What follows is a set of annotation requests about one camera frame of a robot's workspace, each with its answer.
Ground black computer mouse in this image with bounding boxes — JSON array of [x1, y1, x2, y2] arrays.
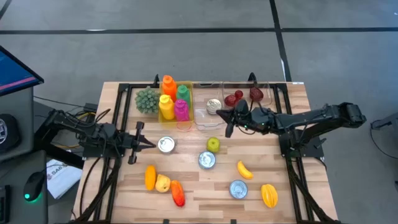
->
[[23, 170, 47, 203]]

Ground green succulent plant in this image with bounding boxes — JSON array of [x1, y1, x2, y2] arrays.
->
[[134, 86, 162, 114]]

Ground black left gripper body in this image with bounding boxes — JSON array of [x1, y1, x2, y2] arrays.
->
[[117, 121, 146, 165]]

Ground green plastic bottle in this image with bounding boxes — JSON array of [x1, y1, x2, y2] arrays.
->
[[176, 85, 191, 108]]

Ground silver can green label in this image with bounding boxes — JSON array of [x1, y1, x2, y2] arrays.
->
[[157, 136, 175, 154]]

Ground yellow cable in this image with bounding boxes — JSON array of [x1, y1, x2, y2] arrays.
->
[[55, 111, 94, 149]]

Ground white paper booklet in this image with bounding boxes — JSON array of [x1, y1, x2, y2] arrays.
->
[[46, 158, 83, 200]]

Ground black floor cable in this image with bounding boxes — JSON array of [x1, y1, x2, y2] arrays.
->
[[369, 119, 398, 161]]

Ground grey stand foot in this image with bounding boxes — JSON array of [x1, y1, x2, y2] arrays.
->
[[371, 111, 398, 130]]

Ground computer monitor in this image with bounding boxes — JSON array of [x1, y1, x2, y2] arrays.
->
[[0, 45, 44, 96]]

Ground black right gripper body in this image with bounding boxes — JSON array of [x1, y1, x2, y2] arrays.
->
[[225, 99, 276, 138]]

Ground grey desk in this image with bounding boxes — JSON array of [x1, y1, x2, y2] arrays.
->
[[0, 86, 49, 224]]

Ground wide clear plastic bin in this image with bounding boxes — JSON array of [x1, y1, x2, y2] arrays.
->
[[222, 81, 274, 110]]

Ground thin black cable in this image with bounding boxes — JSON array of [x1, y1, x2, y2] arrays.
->
[[33, 95, 88, 110]]

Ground yellow banana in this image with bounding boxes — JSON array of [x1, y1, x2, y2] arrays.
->
[[237, 160, 254, 180]]

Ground colourful printed tin can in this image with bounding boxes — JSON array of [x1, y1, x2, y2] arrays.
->
[[206, 98, 222, 115]]

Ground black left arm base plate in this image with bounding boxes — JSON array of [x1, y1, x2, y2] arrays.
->
[[82, 133, 128, 158]]

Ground yellow translucent plastic bin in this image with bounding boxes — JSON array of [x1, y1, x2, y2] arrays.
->
[[157, 81, 195, 128]]

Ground black cap with logo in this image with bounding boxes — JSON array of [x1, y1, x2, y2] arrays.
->
[[0, 113, 21, 153]]

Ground black keyboard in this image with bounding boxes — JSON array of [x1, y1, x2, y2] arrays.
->
[[0, 185, 11, 215]]

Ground yellow pear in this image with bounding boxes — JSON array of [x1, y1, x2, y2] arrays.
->
[[155, 174, 172, 194]]

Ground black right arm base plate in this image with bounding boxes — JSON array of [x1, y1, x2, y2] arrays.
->
[[279, 133, 327, 158]]

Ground narrow clear plastic bin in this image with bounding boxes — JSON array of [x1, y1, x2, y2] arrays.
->
[[192, 81, 228, 131]]

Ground dark red round fruit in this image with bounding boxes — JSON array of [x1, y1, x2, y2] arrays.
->
[[224, 95, 239, 108]]

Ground orange mango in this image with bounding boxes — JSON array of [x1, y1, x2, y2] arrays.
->
[[144, 164, 157, 191]]

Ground silver can blue label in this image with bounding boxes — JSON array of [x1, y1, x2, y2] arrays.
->
[[198, 151, 216, 170]]

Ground yellow plastic bottle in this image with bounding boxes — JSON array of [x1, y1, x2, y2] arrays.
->
[[158, 94, 175, 121]]

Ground green apple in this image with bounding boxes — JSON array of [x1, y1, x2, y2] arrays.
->
[[206, 136, 221, 154]]

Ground black metal table frame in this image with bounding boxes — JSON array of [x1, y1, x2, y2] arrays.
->
[[73, 81, 343, 224]]

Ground dark red pointed fruit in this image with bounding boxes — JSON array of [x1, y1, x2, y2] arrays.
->
[[249, 86, 264, 102]]

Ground silver can red label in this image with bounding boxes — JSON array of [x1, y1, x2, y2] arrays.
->
[[229, 179, 249, 200]]

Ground yellow starfruit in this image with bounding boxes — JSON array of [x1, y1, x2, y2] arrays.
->
[[261, 184, 279, 208]]

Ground orange plastic bottle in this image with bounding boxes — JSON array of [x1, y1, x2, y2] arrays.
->
[[162, 75, 177, 102]]

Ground thick black cable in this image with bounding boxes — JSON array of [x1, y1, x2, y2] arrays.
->
[[79, 157, 103, 218]]

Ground pink plastic bottle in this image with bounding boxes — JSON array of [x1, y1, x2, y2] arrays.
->
[[174, 99, 193, 132]]

